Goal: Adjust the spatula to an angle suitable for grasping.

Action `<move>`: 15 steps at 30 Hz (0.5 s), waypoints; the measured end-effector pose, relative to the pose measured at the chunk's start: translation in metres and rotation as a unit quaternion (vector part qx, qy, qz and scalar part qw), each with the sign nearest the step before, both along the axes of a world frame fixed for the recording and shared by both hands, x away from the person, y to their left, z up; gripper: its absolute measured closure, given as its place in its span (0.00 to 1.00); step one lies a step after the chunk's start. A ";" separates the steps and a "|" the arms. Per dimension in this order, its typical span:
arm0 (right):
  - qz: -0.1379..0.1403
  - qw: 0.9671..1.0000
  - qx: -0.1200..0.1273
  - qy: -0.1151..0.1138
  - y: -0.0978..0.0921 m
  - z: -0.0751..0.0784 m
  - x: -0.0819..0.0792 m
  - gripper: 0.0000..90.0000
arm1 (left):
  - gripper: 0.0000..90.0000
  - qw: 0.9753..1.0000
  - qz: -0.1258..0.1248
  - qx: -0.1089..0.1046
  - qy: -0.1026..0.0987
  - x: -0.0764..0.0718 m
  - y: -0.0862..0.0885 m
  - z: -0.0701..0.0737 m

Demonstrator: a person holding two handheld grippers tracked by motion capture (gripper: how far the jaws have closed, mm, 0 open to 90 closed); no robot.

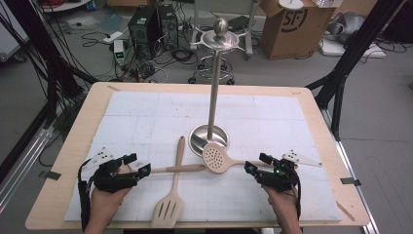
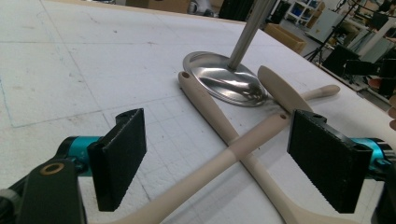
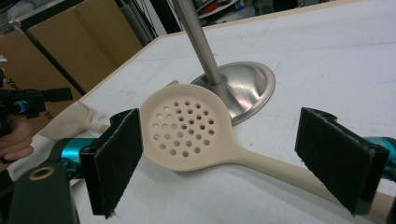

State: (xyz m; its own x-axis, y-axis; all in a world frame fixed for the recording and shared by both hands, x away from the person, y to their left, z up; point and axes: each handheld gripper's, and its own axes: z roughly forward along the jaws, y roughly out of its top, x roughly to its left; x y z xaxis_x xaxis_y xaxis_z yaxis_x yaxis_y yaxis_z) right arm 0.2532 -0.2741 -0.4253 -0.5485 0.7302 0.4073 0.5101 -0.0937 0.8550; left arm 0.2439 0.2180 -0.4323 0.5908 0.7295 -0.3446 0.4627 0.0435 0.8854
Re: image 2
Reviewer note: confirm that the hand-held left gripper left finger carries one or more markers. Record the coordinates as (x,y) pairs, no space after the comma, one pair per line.
(118,161)

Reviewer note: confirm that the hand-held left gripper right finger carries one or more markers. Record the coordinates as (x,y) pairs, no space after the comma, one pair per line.
(327,165)

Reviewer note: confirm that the beige slotted turner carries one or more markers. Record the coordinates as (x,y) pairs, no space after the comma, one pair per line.
(186,183)

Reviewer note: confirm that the beige solid spatula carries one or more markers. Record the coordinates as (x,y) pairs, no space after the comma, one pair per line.
(280,90)

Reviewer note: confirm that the beige skimmer spoon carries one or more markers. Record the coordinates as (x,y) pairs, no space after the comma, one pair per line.
(208,105)

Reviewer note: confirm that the metal utensil rack stand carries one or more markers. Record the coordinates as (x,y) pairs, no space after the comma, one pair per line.
(224,81)

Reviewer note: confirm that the white foam mat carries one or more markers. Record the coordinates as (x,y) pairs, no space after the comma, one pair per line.
(62,77)

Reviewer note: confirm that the black monitor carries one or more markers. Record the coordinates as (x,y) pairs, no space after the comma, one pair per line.
(339,59)

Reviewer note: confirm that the black tripod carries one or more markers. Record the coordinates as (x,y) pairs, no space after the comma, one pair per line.
(319,49)

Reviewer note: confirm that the open tan cardboard tray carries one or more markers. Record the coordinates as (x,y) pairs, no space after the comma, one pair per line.
(285,35)

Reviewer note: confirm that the white cabinet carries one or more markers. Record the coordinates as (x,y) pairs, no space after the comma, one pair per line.
(325,25)

